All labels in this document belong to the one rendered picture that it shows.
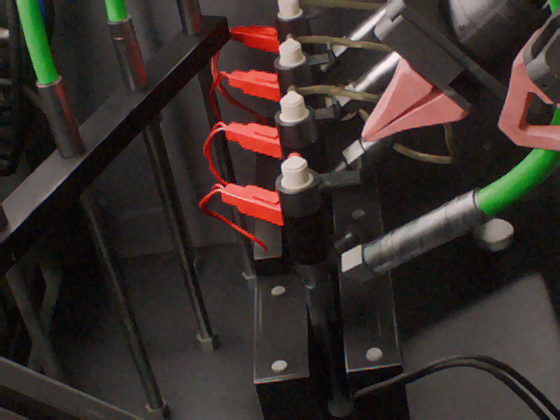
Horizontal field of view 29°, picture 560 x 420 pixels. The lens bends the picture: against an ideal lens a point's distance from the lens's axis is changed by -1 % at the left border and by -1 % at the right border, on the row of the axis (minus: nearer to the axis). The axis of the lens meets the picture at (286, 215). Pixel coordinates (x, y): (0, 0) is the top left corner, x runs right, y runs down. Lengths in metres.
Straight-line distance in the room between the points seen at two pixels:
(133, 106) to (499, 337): 0.37
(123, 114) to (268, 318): 0.18
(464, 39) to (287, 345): 0.27
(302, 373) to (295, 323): 0.05
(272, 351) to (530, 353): 0.27
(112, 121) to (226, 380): 0.27
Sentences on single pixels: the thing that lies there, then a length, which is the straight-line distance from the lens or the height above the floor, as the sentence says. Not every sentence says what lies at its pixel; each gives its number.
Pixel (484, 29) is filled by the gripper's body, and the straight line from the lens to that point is 0.59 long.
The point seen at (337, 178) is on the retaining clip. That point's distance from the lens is 0.69.
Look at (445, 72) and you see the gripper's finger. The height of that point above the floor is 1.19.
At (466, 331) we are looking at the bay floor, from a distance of 0.97.
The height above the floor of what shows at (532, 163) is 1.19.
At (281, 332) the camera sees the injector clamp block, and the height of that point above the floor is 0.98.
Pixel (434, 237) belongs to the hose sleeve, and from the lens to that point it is 0.57.
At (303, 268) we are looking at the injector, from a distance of 0.72.
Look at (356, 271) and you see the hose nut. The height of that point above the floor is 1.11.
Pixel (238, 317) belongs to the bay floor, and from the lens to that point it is 1.02.
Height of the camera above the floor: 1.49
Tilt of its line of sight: 36 degrees down
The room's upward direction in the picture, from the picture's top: 12 degrees counter-clockwise
